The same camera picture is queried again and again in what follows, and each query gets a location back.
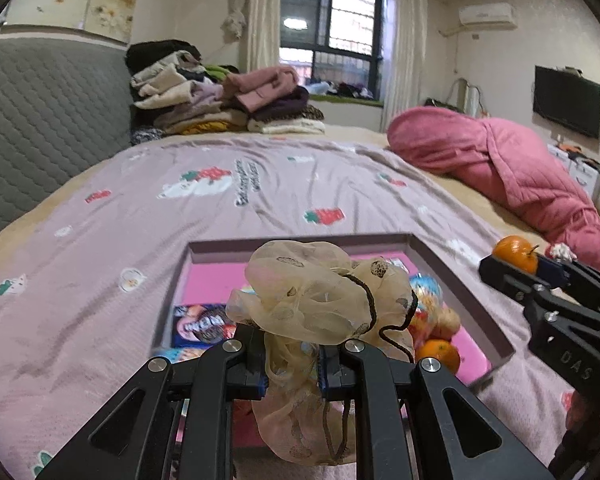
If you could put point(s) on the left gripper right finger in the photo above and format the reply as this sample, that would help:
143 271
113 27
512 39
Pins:
418 421

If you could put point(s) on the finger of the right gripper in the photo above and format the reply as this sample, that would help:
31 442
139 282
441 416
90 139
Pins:
579 281
512 282

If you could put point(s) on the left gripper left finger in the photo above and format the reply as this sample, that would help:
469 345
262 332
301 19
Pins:
169 420

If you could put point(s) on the orange mandarin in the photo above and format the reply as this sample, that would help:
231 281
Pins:
443 351
517 251

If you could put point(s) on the foil surprise egg toy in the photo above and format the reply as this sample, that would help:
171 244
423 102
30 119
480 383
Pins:
176 355

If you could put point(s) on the walnut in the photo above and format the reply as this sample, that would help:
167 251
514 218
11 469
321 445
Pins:
447 324

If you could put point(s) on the blue oreo cookie packet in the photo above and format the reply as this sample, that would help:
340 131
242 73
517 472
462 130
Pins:
200 326

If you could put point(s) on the beige mesh drawstring pouch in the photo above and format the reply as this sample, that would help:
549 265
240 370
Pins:
306 296

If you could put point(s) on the santa doll toy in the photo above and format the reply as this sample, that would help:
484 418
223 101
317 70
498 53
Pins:
560 252

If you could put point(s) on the grey shallow box tray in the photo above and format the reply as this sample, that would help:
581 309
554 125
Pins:
456 288

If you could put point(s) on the white storage boxes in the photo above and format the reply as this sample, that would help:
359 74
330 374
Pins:
582 168

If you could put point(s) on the pink quilted duvet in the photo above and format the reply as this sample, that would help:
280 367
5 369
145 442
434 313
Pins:
509 164

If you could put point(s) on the pink and blue book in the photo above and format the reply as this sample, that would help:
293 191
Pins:
211 283

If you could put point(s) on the pink strawberry print blanket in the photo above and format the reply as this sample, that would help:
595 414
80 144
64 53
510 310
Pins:
79 301

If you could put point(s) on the white curtain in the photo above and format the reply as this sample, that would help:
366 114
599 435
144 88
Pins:
403 83

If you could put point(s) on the white air conditioner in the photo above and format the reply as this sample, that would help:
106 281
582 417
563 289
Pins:
497 14

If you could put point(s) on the dark framed window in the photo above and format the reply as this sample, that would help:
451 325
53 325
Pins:
335 46

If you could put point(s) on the pile of folded clothes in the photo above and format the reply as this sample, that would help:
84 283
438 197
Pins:
175 94

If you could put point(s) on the grey quilted headboard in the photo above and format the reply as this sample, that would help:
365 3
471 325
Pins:
64 107

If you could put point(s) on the black wall television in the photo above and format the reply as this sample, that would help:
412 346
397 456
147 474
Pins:
568 99

